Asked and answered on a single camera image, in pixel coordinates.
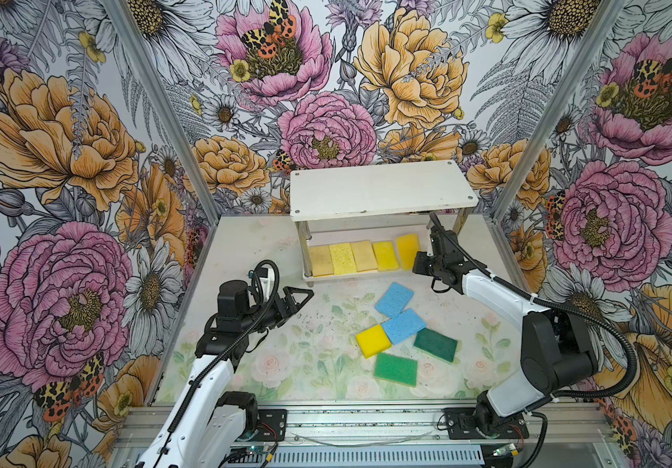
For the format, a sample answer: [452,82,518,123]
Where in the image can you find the tan beige sponge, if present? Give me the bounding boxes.
[309,245,334,277]

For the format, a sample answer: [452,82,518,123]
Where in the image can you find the pale yellow porous sponge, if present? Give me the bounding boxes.
[329,243,357,276]

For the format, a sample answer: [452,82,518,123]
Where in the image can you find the yellow sponge green underside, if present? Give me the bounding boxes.
[372,241,400,272]

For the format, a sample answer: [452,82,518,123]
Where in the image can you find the small blue sponge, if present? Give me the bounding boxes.
[375,283,414,318]

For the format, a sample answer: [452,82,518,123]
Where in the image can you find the white two-tier shelf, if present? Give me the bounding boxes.
[290,160,478,286]

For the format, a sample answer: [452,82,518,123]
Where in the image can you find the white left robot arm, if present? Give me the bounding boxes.
[134,280,315,467]

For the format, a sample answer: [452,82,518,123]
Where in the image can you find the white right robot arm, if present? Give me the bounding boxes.
[413,227,598,437]

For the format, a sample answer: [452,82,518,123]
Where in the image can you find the light blue sponge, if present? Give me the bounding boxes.
[382,309,426,344]

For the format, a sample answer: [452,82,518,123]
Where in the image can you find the dark green sponge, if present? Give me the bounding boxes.
[414,329,459,364]

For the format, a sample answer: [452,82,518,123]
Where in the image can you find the bright yellow sponge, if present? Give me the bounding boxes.
[355,325,392,359]

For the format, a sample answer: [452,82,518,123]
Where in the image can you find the green circuit board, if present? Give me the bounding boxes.
[230,445,274,458]

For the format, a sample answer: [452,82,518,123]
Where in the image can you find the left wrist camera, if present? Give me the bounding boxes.
[250,265,274,303]

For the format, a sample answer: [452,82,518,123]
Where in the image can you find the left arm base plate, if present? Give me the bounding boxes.
[249,409,288,442]

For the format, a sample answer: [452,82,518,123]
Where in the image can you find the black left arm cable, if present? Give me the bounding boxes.
[148,259,281,468]

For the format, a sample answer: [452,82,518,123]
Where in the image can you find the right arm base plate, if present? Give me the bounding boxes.
[440,407,529,440]

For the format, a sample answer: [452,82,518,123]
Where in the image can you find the white vented cable duct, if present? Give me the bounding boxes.
[267,446,485,467]

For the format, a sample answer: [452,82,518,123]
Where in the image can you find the aluminium front rail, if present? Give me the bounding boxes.
[110,400,612,449]

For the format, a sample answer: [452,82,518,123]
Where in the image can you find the black corrugated right cable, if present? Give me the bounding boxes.
[428,211,639,468]

